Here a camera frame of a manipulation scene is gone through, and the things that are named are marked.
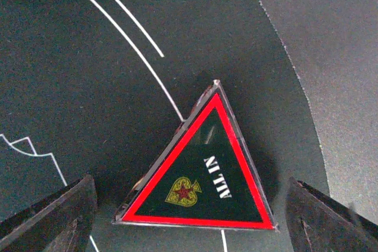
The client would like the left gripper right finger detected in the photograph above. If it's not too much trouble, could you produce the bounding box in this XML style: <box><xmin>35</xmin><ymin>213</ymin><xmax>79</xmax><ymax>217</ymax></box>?
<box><xmin>285</xmin><ymin>177</ymin><xmax>377</xmax><ymax>251</ymax></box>

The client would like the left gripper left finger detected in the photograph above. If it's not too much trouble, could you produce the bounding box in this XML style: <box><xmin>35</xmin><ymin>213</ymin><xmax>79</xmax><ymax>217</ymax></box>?
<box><xmin>1</xmin><ymin>175</ymin><xmax>97</xmax><ymax>251</ymax></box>

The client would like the red triangular dealer marker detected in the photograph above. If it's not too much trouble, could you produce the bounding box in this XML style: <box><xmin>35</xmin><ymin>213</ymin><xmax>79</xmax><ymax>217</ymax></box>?
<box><xmin>112</xmin><ymin>80</ymin><xmax>278</xmax><ymax>230</ymax></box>

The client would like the round black poker mat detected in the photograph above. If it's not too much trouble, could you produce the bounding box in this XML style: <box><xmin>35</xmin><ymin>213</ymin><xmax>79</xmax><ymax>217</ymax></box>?
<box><xmin>1</xmin><ymin>0</ymin><xmax>328</xmax><ymax>251</ymax></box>

